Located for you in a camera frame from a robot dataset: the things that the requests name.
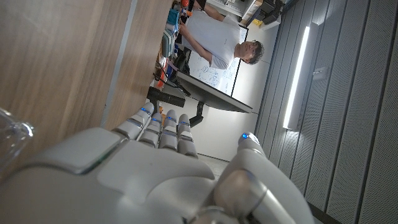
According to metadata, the white storage shelf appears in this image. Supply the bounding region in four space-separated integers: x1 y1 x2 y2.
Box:
206 0 282 31

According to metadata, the computer monitor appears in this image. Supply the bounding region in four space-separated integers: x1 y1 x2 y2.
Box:
175 70 253 114

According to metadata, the whiteboard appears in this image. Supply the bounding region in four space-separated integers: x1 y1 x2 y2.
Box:
188 24 249 96

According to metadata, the rectangular ceiling fixture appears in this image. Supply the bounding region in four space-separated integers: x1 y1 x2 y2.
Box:
312 67 329 81

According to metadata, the person in light grey t-shirt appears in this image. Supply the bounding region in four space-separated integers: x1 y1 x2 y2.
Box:
178 0 265 71

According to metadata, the long ceiling light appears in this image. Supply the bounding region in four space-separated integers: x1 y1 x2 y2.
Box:
282 22 320 130

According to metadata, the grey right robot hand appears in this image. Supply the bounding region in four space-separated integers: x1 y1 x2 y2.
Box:
0 101 315 224

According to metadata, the grey green box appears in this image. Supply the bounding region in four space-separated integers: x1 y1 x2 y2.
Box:
161 28 175 58

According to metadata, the clear glass cup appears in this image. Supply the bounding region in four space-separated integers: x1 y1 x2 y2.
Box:
0 107 34 170

